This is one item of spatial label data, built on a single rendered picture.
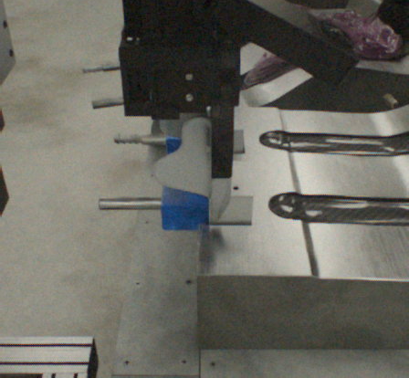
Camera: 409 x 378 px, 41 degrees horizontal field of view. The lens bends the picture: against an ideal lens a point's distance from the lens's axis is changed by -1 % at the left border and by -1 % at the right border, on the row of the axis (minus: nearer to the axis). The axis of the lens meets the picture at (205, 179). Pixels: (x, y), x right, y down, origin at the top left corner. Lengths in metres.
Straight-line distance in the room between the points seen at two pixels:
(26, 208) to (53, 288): 0.41
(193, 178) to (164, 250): 0.17
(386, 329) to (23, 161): 1.89
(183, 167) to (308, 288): 0.13
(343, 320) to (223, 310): 0.10
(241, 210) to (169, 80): 0.13
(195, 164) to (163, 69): 0.08
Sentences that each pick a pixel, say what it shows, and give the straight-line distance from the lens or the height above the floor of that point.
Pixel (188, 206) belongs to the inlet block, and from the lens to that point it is 0.45.
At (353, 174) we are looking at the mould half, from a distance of 0.54.
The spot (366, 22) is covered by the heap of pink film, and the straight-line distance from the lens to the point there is 0.89.
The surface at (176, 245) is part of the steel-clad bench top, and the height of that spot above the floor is 0.80.
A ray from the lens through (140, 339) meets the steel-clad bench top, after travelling 0.50.
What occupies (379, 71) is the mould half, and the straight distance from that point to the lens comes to 0.76.
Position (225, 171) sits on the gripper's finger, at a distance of 0.40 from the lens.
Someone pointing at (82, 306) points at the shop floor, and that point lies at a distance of 1.61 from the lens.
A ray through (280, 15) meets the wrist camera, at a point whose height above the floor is 1.06.
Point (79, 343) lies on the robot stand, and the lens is 1.24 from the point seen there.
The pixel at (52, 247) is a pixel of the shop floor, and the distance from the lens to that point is 1.81.
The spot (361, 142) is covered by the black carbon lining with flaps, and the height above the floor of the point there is 0.88.
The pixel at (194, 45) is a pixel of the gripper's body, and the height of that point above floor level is 1.05.
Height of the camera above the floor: 1.19
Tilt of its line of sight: 36 degrees down
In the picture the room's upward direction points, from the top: straight up
